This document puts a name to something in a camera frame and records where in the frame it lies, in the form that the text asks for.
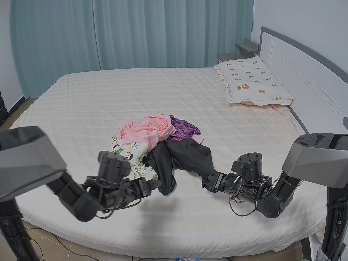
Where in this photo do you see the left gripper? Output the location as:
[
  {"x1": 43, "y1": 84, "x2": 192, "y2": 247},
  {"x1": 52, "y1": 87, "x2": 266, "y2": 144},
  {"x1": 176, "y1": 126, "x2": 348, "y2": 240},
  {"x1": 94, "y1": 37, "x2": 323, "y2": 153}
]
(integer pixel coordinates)
[{"x1": 117, "y1": 178, "x2": 153, "y2": 208}]

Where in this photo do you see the bed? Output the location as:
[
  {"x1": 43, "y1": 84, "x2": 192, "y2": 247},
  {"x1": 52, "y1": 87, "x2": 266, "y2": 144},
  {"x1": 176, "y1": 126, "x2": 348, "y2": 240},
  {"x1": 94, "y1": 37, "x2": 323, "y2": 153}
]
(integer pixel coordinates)
[{"x1": 8, "y1": 26, "x2": 348, "y2": 256}]

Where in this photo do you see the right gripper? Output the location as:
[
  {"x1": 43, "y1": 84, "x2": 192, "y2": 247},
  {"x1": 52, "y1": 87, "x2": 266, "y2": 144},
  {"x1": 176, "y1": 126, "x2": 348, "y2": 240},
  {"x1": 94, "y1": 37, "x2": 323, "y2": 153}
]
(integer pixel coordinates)
[{"x1": 213, "y1": 172, "x2": 237, "y2": 195}]

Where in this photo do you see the pink garment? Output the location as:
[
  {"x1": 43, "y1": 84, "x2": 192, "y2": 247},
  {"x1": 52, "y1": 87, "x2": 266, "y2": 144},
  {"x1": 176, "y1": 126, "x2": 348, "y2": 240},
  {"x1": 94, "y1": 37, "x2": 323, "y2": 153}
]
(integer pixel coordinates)
[{"x1": 117, "y1": 114, "x2": 177, "y2": 149}]

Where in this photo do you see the white printed pyjama garment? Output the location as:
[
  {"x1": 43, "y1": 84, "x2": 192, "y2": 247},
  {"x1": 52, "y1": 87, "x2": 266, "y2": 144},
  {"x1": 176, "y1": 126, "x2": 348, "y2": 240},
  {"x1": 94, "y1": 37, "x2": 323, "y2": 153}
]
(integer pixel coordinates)
[{"x1": 110, "y1": 136, "x2": 159, "y2": 180}]

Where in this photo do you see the black T-shirt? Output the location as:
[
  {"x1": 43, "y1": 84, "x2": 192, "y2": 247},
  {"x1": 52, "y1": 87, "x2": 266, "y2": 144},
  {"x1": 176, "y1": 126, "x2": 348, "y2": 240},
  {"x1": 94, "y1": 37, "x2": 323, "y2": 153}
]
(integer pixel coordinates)
[{"x1": 144, "y1": 140, "x2": 218, "y2": 196}]

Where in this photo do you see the black cable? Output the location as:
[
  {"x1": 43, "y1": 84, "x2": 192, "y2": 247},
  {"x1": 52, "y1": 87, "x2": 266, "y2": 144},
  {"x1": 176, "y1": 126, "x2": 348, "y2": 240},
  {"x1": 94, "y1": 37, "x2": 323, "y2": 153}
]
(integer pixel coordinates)
[
  {"x1": 24, "y1": 227, "x2": 91, "y2": 256},
  {"x1": 228, "y1": 192, "x2": 261, "y2": 217},
  {"x1": 96, "y1": 199, "x2": 142, "y2": 219}
]

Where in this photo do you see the grey bedside table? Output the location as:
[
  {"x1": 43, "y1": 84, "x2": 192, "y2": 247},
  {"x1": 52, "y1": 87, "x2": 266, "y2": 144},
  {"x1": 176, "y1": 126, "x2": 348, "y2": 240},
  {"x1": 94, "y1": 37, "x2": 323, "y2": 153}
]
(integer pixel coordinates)
[{"x1": 219, "y1": 38, "x2": 259, "y2": 63}]

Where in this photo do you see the purple garment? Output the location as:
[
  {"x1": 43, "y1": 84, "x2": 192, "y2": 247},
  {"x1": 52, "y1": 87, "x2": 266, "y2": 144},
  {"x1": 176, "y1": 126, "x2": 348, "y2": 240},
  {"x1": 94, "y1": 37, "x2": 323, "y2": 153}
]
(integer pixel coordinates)
[{"x1": 169, "y1": 115, "x2": 204, "y2": 144}]

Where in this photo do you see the white printed pillow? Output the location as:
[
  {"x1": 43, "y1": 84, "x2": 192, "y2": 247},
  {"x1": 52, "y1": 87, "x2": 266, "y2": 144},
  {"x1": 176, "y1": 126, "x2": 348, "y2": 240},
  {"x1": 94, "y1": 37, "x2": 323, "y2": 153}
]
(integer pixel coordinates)
[{"x1": 213, "y1": 54, "x2": 295, "y2": 106}]

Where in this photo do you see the black chest of drawers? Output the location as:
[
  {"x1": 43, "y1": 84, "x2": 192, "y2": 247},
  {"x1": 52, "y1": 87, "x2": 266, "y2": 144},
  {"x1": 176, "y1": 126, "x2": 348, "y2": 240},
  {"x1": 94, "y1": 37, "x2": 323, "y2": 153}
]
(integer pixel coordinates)
[{"x1": 0, "y1": 90, "x2": 10, "y2": 127}]

